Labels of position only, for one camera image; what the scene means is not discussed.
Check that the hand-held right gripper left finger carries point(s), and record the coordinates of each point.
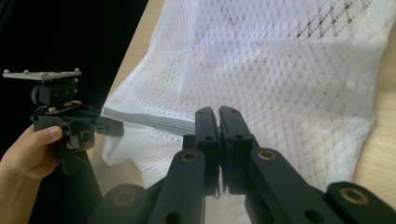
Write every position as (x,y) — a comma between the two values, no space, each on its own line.
(211,140)

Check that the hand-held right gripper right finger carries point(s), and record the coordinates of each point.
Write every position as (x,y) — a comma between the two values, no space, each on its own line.
(235,140)

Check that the white cloth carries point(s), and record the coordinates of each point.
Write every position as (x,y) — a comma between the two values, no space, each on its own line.
(218,46)

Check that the white mesh laundry bag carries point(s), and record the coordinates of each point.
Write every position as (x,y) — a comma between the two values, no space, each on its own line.
(295,109)

